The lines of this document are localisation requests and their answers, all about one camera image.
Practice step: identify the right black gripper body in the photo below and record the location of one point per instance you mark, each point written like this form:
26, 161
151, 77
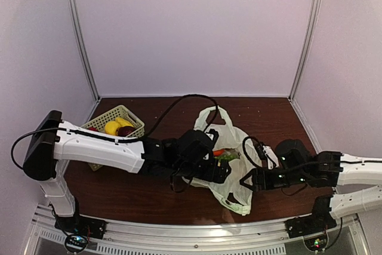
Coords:
290, 178

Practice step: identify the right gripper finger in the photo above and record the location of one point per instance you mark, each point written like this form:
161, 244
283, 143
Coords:
250, 187
249, 178

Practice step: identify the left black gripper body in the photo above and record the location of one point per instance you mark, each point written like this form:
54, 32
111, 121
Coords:
190, 169

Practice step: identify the pale green plastic bag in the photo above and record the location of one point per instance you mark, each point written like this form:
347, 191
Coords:
230, 193

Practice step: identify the yellow mango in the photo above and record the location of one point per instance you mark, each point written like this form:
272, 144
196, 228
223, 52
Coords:
111, 128

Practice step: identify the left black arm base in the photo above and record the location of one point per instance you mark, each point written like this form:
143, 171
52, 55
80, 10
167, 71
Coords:
80, 225

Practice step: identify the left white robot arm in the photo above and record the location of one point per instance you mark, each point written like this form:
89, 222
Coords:
55, 140

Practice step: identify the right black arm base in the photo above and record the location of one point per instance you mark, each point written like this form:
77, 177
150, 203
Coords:
318, 221

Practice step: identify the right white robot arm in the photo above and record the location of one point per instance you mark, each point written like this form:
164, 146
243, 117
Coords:
325, 169

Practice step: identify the orange carrot in bag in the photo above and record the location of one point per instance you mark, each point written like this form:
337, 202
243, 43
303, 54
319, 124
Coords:
218, 152

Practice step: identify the dark red fruit in basket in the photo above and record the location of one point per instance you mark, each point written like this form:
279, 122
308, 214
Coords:
125, 131

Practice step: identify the yellow banana in basket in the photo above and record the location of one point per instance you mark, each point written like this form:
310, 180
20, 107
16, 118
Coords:
123, 122

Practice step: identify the beige perforated plastic basket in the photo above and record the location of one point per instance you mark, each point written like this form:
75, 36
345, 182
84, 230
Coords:
119, 111

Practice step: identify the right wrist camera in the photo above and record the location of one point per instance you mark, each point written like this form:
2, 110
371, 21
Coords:
267, 155

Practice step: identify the aluminium front rail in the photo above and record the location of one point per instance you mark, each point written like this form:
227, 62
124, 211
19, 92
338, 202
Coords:
268, 237

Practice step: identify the right aluminium corner post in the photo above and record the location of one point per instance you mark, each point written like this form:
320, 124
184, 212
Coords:
307, 43

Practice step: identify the aluminium corner post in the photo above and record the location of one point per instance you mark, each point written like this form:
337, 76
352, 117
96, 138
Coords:
82, 49
307, 43

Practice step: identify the left aluminium corner post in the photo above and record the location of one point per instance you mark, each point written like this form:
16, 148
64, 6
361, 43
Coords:
82, 49

